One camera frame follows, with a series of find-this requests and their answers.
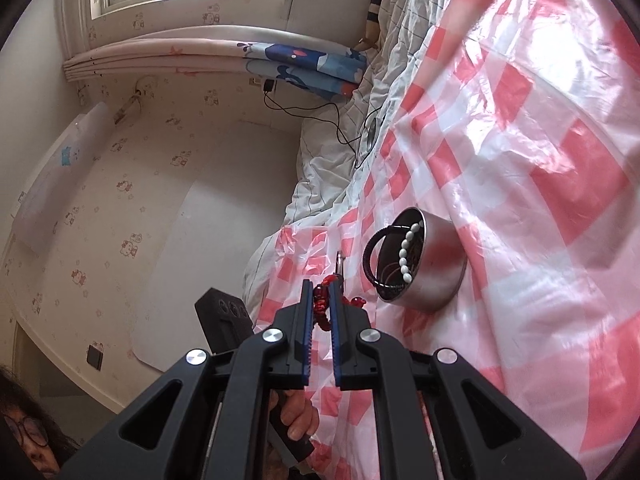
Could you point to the dark wall socket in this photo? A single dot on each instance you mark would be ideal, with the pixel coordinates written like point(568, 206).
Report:
point(94, 357)

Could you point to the striped pillow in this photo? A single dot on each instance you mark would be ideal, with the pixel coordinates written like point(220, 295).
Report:
point(375, 5)

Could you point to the wall pipe fitting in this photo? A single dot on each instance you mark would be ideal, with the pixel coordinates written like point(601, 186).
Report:
point(132, 102)

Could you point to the black charger plug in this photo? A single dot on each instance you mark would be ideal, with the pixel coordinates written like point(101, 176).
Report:
point(269, 85)

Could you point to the round steel bowl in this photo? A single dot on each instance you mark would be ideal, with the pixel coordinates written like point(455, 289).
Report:
point(440, 265)

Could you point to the silver metal clasp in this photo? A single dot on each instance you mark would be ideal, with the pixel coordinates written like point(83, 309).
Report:
point(340, 262)

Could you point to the white lined quilt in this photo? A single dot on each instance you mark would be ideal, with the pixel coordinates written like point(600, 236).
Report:
point(330, 170)

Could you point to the person's head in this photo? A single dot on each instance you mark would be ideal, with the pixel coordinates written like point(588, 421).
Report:
point(30, 455)

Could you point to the pink checkered plastic sheet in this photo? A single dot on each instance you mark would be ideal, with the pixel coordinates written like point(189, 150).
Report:
point(525, 210)

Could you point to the person's left hand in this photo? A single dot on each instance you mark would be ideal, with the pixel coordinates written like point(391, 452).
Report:
point(295, 410)

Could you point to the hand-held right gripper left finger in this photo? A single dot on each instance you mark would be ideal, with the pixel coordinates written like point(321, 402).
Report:
point(306, 330)

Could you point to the black bangle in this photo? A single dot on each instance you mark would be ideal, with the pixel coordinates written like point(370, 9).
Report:
point(366, 260)

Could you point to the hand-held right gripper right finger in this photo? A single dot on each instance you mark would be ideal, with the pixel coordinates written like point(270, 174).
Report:
point(335, 340)

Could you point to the black rimmed glasses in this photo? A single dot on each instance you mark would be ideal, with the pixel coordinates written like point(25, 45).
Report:
point(27, 430)

